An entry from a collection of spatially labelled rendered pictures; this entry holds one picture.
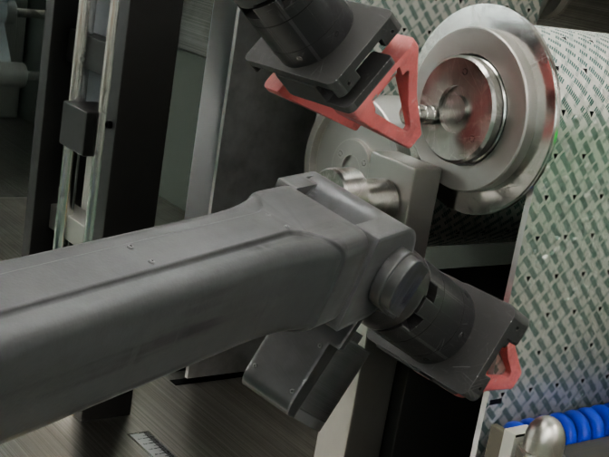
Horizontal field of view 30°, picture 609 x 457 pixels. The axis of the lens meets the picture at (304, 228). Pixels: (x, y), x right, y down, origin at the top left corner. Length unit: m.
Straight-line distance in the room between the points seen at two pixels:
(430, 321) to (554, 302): 0.15
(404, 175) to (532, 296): 0.12
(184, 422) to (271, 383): 0.41
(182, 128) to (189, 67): 0.09
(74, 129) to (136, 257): 0.58
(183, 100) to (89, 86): 0.70
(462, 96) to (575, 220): 0.12
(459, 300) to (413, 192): 0.11
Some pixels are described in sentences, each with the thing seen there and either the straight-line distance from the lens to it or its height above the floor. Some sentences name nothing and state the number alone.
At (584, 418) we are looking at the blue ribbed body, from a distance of 0.87.
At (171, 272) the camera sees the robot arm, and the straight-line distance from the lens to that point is 0.46.
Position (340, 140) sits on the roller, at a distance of 0.93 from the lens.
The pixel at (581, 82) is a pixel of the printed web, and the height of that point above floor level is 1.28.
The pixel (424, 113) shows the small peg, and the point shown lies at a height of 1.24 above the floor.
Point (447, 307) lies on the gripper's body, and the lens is 0.72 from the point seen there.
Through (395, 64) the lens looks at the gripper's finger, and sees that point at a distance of 0.74.
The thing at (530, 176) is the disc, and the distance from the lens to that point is 0.78.
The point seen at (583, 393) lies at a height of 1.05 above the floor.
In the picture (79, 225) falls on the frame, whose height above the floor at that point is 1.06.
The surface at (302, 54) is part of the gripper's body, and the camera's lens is 0.74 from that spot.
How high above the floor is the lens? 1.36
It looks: 15 degrees down
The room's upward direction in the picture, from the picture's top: 9 degrees clockwise
